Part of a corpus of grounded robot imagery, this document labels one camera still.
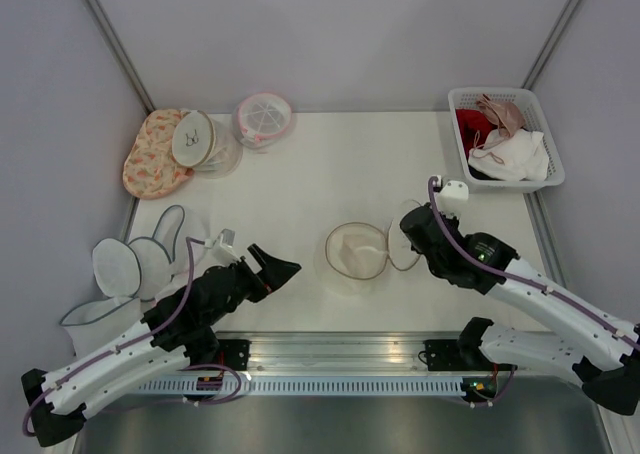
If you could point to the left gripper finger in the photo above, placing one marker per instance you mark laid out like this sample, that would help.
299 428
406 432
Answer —
279 273
267 262

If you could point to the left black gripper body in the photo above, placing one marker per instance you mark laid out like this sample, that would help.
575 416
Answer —
248 286

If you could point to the beige round mesh laundry bag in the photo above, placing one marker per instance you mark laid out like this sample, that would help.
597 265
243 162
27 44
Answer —
361 251

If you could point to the pink lace bra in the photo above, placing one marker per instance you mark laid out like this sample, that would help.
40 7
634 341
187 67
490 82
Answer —
505 116

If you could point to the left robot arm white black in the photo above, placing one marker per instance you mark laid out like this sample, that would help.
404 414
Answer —
59 405

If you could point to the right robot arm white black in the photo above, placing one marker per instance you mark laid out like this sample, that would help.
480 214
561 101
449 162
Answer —
482 263

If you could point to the white grey-trimmed mesh laundry bag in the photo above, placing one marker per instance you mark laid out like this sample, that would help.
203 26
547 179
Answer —
131 275

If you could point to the floral peach laundry bag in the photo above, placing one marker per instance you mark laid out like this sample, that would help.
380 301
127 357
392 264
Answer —
150 170

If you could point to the beige cylindrical mesh laundry bag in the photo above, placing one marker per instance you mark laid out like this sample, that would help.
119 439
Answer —
205 145

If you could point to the pink trimmed mesh laundry bag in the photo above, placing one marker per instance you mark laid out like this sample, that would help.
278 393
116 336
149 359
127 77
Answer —
261 119

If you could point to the white bra in basket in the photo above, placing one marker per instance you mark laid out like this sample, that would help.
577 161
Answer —
519 157

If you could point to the red garment in basket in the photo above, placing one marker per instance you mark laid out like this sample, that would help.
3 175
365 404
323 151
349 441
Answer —
474 128

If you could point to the white plastic basket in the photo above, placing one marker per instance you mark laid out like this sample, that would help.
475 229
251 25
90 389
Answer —
535 120

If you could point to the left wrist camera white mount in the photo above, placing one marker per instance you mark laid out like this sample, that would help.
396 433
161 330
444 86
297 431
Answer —
221 248

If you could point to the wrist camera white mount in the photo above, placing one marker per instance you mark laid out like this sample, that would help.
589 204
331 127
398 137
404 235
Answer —
221 248
450 197

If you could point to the white slotted cable duct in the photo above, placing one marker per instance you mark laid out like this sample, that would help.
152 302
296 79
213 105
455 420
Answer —
192 385

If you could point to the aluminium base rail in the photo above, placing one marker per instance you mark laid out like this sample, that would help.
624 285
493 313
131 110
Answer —
330 349

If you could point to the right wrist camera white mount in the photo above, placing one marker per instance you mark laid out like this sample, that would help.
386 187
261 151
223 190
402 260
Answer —
450 197

